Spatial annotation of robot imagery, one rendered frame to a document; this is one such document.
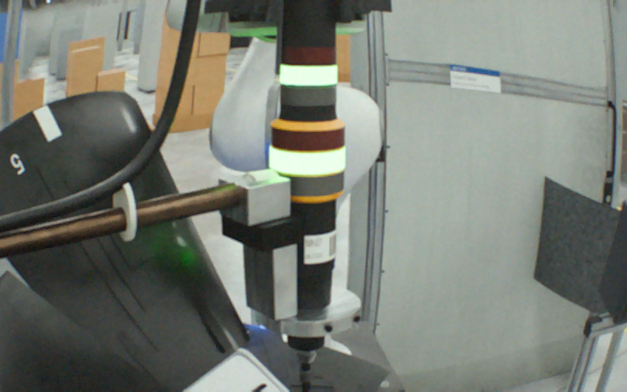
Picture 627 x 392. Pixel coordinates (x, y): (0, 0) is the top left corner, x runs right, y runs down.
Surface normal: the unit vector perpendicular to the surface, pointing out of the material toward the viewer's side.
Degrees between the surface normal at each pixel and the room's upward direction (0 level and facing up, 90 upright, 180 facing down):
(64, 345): 66
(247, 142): 97
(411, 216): 90
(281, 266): 90
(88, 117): 44
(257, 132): 87
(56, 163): 49
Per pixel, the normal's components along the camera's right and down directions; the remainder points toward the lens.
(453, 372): 0.12, 0.25
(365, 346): 0.01, -0.97
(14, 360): 0.88, -0.33
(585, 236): -0.89, 0.11
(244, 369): 0.43, -0.40
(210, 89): 0.41, 0.24
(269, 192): 0.67, 0.20
